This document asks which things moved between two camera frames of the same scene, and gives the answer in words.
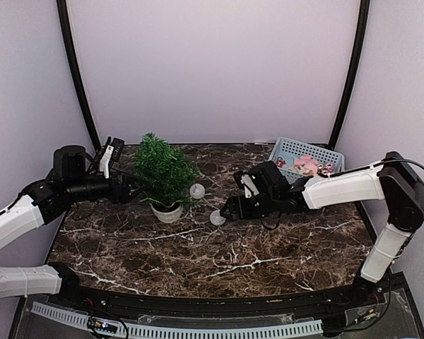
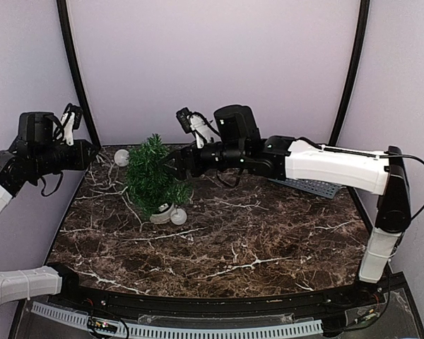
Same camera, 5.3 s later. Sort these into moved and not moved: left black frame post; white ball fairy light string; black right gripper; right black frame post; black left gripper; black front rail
Moved: black left gripper; black right gripper; white ball fairy light string
Not moved: right black frame post; black front rail; left black frame post
